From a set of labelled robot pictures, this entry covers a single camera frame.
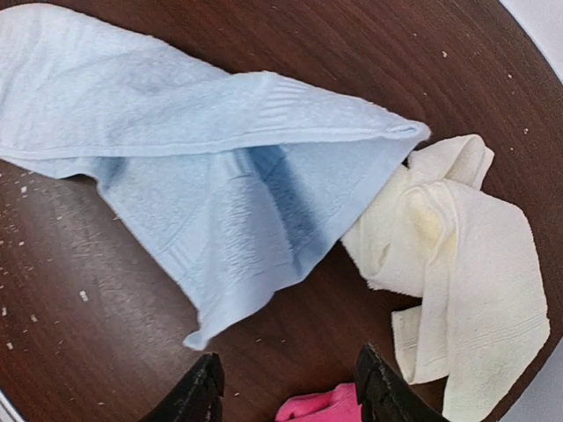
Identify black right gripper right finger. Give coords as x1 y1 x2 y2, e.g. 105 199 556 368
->
355 344 447 422

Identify cream white towel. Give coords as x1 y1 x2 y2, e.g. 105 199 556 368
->
342 135 550 421

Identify light blue towel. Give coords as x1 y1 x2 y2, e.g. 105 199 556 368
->
1 4 430 350

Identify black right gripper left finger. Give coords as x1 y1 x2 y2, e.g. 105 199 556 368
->
143 353 224 422

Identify pink towel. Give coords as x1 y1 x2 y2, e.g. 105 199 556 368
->
274 383 362 422

